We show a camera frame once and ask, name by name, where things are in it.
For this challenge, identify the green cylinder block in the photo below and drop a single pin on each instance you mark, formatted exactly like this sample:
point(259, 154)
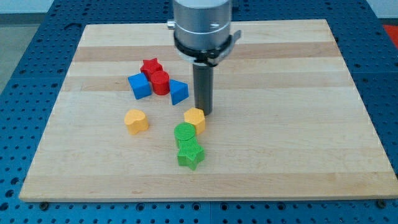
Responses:
point(183, 133)

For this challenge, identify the yellow heart block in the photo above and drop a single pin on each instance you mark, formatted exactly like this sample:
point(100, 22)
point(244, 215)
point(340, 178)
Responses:
point(136, 121)

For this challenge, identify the blue triangle block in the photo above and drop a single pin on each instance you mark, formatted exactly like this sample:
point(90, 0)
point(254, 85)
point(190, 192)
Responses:
point(178, 91)

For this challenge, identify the green star block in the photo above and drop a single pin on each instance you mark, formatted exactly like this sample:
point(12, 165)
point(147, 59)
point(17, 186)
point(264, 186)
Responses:
point(190, 153)

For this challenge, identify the wooden board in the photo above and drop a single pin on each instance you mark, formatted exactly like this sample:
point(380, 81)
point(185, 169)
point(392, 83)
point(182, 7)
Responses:
point(287, 123)

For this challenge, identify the yellow hexagon block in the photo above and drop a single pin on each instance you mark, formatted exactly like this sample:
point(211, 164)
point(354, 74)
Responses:
point(195, 117)

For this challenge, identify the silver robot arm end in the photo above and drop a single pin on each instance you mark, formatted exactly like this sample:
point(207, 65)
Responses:
point(202, 30)

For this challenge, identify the blue cube block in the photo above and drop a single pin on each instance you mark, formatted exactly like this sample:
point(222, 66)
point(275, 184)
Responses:
point(140, 85)

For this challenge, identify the red star block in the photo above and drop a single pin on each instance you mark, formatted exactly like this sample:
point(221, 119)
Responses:
point(149, 67)

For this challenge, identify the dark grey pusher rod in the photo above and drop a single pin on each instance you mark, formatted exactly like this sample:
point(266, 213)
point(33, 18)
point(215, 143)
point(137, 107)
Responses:
point(203, 88)

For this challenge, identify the red cylinder block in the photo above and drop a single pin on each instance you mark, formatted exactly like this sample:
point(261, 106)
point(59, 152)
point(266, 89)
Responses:
point(160, 82)

